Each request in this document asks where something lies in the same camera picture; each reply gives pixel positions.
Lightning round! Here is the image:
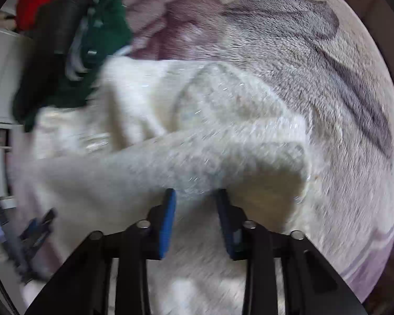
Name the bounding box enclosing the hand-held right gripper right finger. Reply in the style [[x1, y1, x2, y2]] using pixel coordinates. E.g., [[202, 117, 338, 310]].
[[215, 188, 370, 315]]

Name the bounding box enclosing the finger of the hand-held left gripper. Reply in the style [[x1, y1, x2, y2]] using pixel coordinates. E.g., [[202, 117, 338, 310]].
[[18, 207, 59, 253]]

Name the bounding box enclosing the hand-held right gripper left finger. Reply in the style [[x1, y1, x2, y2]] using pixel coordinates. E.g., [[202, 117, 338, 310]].
[[24, 188, 178, 315]]

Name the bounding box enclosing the white knit sweater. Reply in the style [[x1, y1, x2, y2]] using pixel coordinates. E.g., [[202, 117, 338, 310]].
[[11, 56, 311, 315]]

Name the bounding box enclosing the dark grey garment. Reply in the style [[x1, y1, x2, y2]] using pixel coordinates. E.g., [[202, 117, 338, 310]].
[[13, 0, 99, 122]]

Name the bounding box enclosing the floral blanket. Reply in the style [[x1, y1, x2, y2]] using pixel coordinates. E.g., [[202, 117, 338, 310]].
[[118, 0, 394, 299]]

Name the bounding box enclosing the green garment with white stripes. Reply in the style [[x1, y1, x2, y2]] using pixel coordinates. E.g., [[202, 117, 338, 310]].
[[24, 0, 133, 132]]

